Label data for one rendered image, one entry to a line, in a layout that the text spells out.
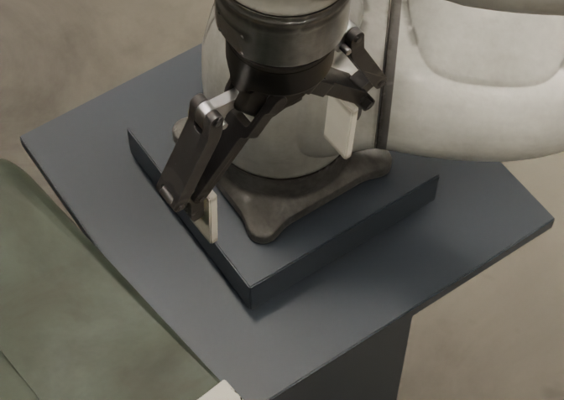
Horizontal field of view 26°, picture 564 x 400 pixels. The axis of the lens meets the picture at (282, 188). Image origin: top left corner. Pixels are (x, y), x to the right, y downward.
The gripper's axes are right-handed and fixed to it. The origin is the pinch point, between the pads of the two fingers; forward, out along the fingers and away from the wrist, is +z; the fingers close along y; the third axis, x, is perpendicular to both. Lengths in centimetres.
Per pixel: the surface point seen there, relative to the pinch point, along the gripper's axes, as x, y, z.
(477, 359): -2, -49, 108
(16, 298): 6.2, 24.4, -17.9
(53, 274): 6.1, 21.8, -17.9
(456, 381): -1, -44, 108
